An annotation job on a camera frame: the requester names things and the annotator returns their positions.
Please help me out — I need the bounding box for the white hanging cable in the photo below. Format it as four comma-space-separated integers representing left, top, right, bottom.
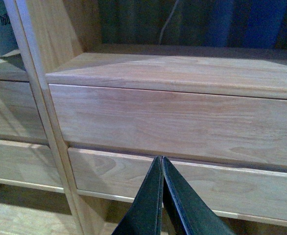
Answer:
158, 0, 180, 46

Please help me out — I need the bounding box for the wooden bookshelf unit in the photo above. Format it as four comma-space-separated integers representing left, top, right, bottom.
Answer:
0, 0, 287, 235

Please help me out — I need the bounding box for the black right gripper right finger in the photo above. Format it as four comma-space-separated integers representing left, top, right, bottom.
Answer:
162, 157, 234, 235

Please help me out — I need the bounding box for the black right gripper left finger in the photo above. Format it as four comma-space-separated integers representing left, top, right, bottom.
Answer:
113, 156, 164, 235

